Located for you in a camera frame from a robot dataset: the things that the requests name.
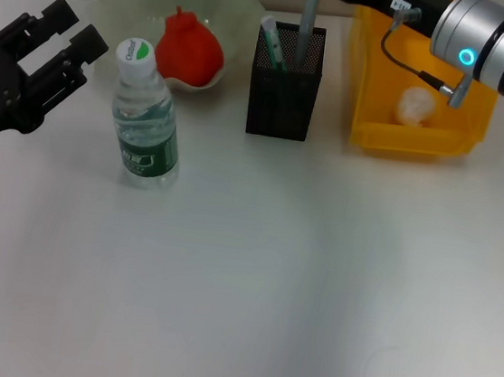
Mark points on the black mesh pen holder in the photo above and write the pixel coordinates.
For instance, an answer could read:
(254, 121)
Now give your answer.
(288, 106)

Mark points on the red-orange fruit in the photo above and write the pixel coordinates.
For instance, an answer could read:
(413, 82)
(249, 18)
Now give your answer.
(190, 54)

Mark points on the yellow plastic bin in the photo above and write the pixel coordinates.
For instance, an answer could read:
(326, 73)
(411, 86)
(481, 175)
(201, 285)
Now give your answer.
(421, 139)

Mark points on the white paper ball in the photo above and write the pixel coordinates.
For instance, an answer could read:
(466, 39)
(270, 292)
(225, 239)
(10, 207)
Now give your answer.
(414, 107)

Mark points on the grey pen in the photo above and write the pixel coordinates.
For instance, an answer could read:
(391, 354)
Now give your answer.
(307, 22)

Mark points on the green utility knife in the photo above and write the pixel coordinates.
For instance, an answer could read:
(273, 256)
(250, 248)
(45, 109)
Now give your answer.
(272, 40)

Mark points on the clear green-label water bottle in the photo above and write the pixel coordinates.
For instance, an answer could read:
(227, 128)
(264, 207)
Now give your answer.
(147, 149)

